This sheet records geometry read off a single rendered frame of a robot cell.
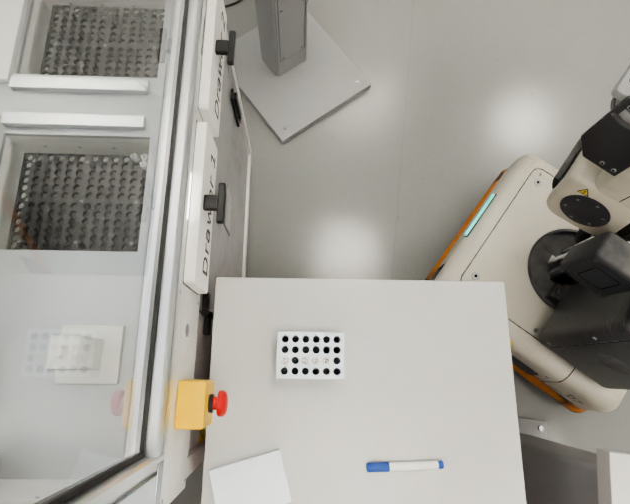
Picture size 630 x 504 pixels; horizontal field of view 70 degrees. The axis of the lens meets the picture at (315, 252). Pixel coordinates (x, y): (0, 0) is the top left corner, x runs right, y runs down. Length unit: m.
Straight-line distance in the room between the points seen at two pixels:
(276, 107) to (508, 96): 0.99
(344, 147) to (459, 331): 1.11
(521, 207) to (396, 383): 0.90
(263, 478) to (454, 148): 1.48
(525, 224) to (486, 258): 0.18
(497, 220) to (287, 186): 0.78
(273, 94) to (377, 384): 1.35
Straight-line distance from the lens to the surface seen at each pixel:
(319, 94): 1.94
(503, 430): 0.96
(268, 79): 1.97
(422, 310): 0.92
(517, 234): 1.59
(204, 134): 0.83
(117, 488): 0.56
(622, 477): 1.08
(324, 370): 0.87
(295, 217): 1.73
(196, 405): 0.74
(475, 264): 1.50
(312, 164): 1.82
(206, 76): 0.89
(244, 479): 0.88
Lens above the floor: 1.64
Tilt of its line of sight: 75 degrees down
